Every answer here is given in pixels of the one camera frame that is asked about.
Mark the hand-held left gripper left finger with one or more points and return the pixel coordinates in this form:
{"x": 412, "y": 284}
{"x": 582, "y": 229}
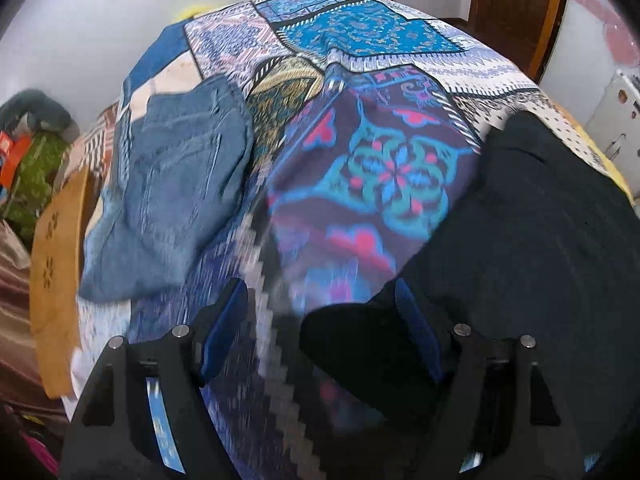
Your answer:
{"x": 221, "y": 332}

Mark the yellow foam arc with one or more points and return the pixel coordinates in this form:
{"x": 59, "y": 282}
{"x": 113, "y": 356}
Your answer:
{"x": 197, "y": 11}

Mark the patchwork printed blanket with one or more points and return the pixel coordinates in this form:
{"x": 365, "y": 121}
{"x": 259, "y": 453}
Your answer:
{"x": 380, "y": 160}

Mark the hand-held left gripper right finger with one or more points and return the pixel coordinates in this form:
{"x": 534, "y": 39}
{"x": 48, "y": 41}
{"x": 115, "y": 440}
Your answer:
{"x": 420, "y": 332}

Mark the grey plush pillow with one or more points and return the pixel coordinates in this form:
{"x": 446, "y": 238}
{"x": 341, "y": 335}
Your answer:
{"x": 35, "y": 107}

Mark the blue jeans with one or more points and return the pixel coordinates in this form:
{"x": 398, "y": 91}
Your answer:
{"x": 170, "y": 185}

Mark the green patterned storage bag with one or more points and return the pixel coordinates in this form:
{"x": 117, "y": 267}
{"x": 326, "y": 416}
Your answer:
{"x": 35, "y": 180}

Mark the wooden door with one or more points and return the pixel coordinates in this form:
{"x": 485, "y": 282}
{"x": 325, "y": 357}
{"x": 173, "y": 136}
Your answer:
{"x": 515, "y": 10}

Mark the orange box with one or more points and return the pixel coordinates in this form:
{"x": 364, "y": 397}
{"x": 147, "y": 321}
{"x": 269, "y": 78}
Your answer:
{"x": 12, "y": 155}

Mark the bamboo lap table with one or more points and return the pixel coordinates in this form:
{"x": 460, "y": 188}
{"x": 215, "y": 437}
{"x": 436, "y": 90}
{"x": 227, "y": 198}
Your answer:
{"x": 55, "y": 285}

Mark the black pants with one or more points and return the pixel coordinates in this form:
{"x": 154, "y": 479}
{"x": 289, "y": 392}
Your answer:
{"x": 525, "y": 260}

